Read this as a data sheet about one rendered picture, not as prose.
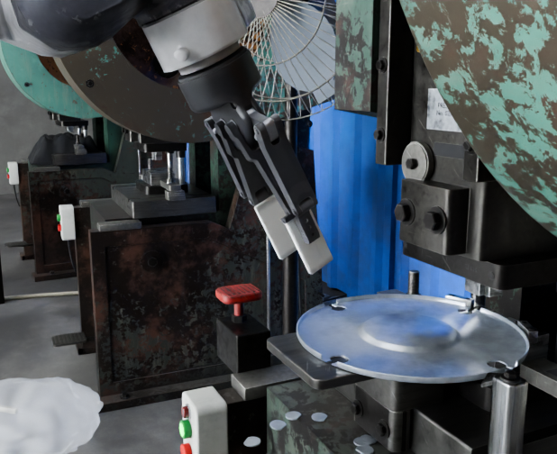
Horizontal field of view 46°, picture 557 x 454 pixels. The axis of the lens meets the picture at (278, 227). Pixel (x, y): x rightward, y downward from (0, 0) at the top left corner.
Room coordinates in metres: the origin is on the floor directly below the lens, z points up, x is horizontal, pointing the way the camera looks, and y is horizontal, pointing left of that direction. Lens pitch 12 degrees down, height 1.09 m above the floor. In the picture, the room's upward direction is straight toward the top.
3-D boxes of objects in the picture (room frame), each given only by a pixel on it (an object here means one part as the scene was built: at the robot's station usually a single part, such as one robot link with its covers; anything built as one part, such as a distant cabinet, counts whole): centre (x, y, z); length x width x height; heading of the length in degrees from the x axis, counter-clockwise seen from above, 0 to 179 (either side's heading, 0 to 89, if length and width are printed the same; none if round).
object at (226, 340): (1.03, 0.06, 0.62); 0.10 x 0.06 x 0.20; 25
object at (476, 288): (0.84, -0.27, 0.84); 0.05 x 0.03 x 0.04; 25
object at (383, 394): (0.77, -0.12, 0.72); 0.25 x 0.14 x 0.14; 115
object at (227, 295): (1.05, 0.07, 0.72); 0.07 x 0.06 x 0.08; 115
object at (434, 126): (0.83, -0.24, 1.04); 0.17 x 0.15 x 0.30; 115
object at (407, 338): (0.80, -0.17, 0.78); 0.29 x 0.29 x 0.01
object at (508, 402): (0.64, -0.24, 0.75); 0.03 x 0.03 x 0.10; 25
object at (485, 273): (0.85, -0.29, 0.86); 0.20 x 0.16 x 0.05; 25
